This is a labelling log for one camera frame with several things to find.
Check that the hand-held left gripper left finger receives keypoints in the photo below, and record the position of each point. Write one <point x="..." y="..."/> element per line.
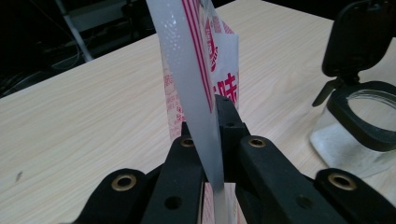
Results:
<point x="180" y="186"/>

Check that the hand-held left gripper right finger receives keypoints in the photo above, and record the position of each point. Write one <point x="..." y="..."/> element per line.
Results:
<point x="264" y="174"/>

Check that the clear pink-printed plastic bag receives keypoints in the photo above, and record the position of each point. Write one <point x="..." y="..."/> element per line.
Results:
<point x="186" y="62"/>

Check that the clear jar with black lid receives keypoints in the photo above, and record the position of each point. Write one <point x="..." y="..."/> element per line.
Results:
<point x="358" y="37"/>

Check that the white-legged desk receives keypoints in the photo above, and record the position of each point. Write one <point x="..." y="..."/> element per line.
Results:
<point x="78" y="37"/>

